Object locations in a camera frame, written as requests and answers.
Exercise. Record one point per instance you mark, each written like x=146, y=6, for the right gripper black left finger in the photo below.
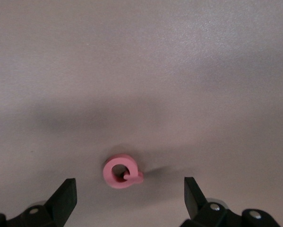
x=61, y=203

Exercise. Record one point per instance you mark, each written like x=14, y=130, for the brown table cover mat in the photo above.
x=141, y=71

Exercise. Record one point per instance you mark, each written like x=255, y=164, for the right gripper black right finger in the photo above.
x=195, y=203

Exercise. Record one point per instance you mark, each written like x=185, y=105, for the red letter Q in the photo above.
x=108, y=175

